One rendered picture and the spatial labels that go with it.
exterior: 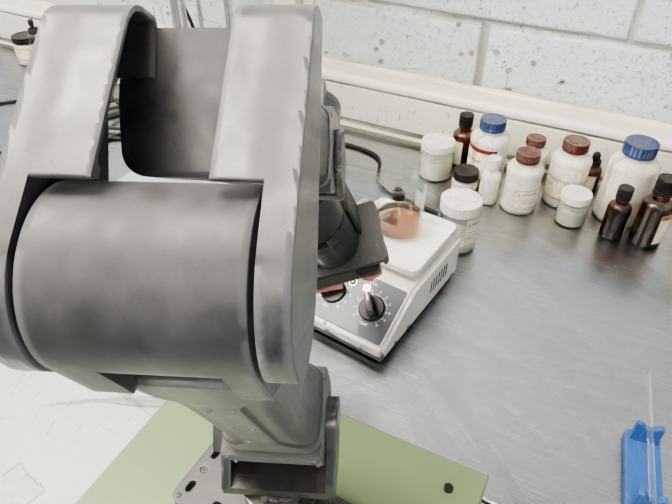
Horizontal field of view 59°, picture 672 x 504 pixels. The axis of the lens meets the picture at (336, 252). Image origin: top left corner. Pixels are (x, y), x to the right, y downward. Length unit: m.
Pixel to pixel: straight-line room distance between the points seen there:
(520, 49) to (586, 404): 0.60
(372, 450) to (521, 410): 0.20
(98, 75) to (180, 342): 0.09
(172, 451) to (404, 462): 0.21
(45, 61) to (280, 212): 0.09
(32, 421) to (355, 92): 0.78
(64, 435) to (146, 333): 0.54
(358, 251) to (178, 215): 0.40
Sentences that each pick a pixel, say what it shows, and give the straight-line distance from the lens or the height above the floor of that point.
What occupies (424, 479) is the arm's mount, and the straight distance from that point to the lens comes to 0.56.
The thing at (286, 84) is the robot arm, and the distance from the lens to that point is 0.19.
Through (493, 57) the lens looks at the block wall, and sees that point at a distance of 1.10.
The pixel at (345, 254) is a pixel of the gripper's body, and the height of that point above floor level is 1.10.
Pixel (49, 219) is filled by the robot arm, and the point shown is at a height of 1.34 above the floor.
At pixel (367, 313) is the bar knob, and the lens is 0.69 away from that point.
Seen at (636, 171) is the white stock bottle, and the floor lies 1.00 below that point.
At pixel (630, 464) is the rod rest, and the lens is 0.69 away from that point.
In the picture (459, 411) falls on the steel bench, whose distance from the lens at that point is 0.68.
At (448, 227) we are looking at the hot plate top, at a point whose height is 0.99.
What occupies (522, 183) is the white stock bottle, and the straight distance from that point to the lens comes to 0.95.
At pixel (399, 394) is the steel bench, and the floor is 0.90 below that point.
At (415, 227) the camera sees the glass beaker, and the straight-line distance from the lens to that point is 0.74.
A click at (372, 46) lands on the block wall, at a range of 1.17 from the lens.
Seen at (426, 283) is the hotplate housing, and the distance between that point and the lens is 0.73.
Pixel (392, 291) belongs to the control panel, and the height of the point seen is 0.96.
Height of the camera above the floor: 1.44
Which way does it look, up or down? 39 degrees down
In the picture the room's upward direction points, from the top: straight up
